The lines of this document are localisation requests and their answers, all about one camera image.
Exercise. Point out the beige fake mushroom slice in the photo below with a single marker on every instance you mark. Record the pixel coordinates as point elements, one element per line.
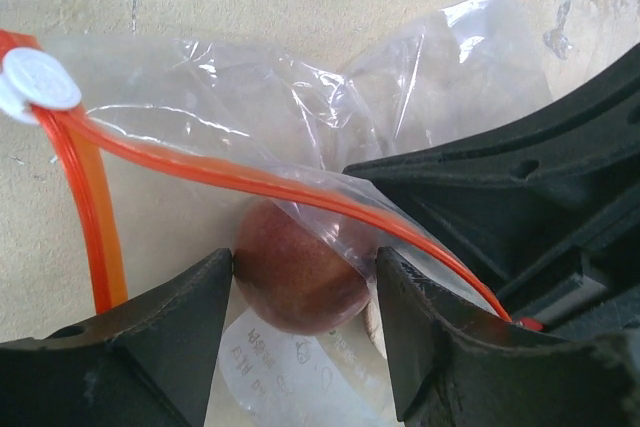
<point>373,326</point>

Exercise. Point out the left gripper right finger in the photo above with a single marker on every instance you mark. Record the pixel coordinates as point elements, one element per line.
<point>452,363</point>

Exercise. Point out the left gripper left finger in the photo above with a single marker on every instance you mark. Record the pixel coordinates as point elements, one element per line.
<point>147,362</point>

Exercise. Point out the pink fake mushroom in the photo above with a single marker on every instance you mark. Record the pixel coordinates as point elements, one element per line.
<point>293,280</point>

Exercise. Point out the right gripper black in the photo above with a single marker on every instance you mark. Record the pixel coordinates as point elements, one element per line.
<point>544,210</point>

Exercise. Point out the clear bag of mushrooms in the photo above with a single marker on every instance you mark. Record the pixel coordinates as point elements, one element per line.
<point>166,143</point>

